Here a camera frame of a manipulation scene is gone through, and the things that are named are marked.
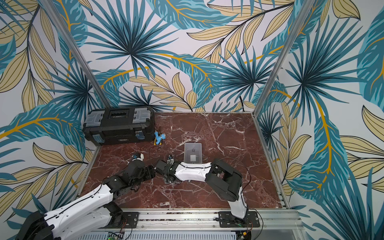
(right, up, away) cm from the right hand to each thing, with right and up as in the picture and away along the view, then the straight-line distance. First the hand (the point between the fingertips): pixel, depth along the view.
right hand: (170, 176), depth 88 cm
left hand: (-10, +4, -5) cm, 12 cm away
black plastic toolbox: (-32, +30, +2) cm, 44 cm away
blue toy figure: (-10, +22, +13) cm, 27 cm away
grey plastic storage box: (+13, +12, +10) cm, 20 cm away
